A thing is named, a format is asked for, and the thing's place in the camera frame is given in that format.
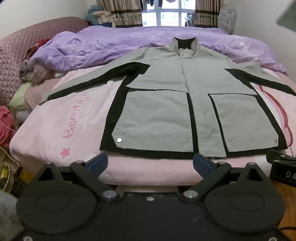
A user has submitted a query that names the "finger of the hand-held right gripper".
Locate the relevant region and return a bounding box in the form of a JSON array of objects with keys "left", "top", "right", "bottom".
[{"left": 266, "top": 149, "right": 296, "bottom": 163}]

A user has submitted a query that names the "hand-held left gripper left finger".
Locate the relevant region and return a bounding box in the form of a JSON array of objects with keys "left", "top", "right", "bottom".
[{"left": 37, "top": 154, "right": 121, "bottom": 201}]

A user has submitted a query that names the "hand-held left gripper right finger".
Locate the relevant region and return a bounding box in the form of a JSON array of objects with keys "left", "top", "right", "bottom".
[{"left": 181, "top": 153, "right": 263, "bottom": 200}]

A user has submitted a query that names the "grey and black jacket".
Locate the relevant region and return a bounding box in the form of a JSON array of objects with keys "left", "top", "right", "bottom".
[{"left": 38, "top": 37, "right": 296, "bottom": 160}]

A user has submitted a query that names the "pile of blue and beige clothes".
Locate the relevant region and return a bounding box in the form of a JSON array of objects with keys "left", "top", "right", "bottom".
[{"left": 84, "top": 5, "right": 116, "bottom": 26}]

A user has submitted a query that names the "row of hanging clothes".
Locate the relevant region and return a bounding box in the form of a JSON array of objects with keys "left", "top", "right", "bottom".
[{"left": 140, "top": 0, "right": 182, "bottom": 7}]

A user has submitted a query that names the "pink printed blanket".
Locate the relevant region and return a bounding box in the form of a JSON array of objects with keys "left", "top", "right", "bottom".
[{"left": 9, "top": 64, "right": 296, "bottom": 186}]

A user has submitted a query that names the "pink garment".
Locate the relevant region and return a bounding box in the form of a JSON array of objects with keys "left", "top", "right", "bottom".
[{"left": 0, "top": 105, "right": 17, "bottom": 147}]

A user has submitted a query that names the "green pillow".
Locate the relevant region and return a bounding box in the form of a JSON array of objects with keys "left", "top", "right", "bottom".
[{"left": 9, "top": 81, "right": 34, "bottom": 110}]

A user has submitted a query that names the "grey crumpled cloth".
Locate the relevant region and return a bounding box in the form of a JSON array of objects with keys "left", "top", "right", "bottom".
[{"left": 20, "top": 61, "right": 57, "bottom": 83}]

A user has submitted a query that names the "purple quilt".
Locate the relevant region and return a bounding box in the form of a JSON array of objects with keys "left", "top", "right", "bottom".
[{"left": 30, "top": 25, "right": 288, "bottom": 76}]

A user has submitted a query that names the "red cloth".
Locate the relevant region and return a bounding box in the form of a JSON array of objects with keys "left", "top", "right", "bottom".
[{"left": 26, "top": 39, "right": 51, "bottom": 57}]

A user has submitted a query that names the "washing machine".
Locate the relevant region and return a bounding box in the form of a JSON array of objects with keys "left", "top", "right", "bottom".
[{"left": 185, "top": 13, "right": 196, "bottom": 27}]

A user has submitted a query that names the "mauve quilted headboard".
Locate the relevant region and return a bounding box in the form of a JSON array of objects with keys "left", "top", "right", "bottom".
[{"left": 0, "top": 18, "right": 88, "bottom": 106}]

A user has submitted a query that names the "cloth-covered standing fan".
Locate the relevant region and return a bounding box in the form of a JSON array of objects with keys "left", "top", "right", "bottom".
[{"left": 218, "top": 3, "right": 238, "bottom": 35}]

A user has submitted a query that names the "window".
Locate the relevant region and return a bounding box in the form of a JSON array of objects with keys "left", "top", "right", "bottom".
[{"left": 141, "top": 0, "right": 196, "bottom": 27}]

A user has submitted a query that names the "white cable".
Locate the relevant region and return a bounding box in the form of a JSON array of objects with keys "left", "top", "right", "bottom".
[{"left": 20, "top": 43, "right": 40, "bottom": 69}]

